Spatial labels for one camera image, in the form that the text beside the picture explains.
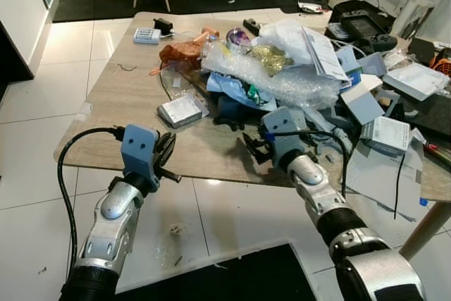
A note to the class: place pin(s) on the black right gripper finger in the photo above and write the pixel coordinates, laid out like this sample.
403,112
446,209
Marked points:
251,147

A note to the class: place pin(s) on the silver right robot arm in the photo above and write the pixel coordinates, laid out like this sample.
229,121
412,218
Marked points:
331,209

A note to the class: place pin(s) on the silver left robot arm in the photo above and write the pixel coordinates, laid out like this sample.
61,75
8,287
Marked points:
113,216

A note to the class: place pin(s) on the flat white wrapped box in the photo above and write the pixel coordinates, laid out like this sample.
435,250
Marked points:
180,110

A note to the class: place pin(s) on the wooden table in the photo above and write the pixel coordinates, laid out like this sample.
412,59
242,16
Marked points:
120,96

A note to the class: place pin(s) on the clear bubble wrap sheet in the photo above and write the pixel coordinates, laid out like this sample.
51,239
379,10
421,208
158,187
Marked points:
282,82

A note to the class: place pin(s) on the crumpled gold foil wrapper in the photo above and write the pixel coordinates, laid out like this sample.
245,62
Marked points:
269,58

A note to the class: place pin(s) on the crumpled orange bag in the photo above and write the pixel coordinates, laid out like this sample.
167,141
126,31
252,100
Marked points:
182,53

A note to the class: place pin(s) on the blue-grey cardboard piece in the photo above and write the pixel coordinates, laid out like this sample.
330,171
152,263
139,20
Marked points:
365,103

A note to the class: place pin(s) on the white paper sheet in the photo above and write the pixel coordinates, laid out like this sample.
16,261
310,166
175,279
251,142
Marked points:
373,177

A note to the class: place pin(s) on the purple shiny ball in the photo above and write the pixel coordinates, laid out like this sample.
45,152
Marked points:
238,36

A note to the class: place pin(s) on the small white keypad box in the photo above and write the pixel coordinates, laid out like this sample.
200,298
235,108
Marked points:
146,36

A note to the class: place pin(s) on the white plastic bag with paper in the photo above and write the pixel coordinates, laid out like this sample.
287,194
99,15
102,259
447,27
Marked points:
299,41

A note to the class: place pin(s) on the white box with label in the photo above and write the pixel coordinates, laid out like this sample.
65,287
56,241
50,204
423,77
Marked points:
386,134

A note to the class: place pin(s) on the black power adapter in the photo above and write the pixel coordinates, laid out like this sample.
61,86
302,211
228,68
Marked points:
163,26

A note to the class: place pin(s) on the black floor mat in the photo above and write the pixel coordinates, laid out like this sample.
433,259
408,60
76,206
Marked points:
232,280

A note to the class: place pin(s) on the black controller carry case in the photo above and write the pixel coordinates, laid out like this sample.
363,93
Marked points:
361,25

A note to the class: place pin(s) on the large flat white box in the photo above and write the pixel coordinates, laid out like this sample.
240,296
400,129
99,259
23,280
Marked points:
417,79

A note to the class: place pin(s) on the black table mat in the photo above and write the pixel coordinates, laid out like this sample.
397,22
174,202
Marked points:
433,114

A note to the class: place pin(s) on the orange tool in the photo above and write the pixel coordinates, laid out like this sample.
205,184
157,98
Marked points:
442,65

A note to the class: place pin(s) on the white cabinet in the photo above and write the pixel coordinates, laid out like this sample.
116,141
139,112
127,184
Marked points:
21,12

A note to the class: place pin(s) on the clear plastic bottle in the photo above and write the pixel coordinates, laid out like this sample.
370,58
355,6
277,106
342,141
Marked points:
423,1

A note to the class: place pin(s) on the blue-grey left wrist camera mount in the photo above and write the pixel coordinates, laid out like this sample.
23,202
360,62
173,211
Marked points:
139,144

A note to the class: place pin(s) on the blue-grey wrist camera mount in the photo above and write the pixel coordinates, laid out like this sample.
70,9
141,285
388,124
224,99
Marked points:
139,144
285,132

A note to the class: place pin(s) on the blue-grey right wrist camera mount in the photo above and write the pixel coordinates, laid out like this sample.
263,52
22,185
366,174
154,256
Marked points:
285,132

